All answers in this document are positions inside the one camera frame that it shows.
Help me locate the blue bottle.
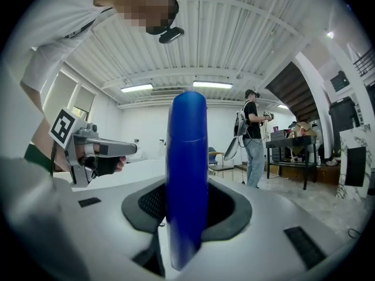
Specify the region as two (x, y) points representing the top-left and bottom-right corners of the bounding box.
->
(164, 91), (210, 272)

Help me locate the cardboard box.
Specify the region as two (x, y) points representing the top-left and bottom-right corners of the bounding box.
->
(288, 121), (318, 139)

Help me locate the black table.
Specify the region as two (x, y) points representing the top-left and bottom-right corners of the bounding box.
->
(265, 135), (318, 191)

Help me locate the blue chair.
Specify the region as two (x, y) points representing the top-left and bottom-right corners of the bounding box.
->
(207, 146), (236, 181)

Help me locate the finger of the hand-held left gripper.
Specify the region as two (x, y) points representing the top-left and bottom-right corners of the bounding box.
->
(99, 140), (138, 158)

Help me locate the brown wooden staircase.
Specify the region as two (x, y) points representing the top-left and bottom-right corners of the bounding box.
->
(264, 61), (321, 123)

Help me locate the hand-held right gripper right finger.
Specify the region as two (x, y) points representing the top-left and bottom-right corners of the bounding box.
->
(159, 176), (364, 281)

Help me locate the long ceiling light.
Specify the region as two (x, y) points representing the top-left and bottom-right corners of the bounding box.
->
(192, 80), (234, 89)
(120, 83), (154, 94)

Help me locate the person's white shirt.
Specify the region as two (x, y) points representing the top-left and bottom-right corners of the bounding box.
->
(5, 0), (118, 111)

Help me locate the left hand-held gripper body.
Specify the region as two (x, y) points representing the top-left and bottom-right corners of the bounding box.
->
(48, 107), (110, 187)

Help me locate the marble pattern cabinet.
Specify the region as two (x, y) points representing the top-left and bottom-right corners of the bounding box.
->
(336, 124), (375, 202)

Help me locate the black trash bin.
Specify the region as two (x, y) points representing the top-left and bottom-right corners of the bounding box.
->
(328, 96), (362, 158)

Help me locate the black railing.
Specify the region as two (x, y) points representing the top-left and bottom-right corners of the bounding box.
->
(352, 47), (375, 77)

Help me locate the person's left forearm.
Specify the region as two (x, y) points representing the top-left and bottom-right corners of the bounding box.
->
(24, 118), (73, 174)

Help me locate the person's left hand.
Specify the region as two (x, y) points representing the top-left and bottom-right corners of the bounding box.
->
(76, 154), (128, 177)

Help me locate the window with white blinds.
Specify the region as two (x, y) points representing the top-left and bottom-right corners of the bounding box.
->
(43, 70), (96, 122)

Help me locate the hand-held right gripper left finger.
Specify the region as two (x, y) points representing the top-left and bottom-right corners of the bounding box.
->
(2, 156), (166, 281)

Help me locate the black head camera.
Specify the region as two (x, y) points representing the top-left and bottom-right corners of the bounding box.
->
(145, 0), (186, 44)

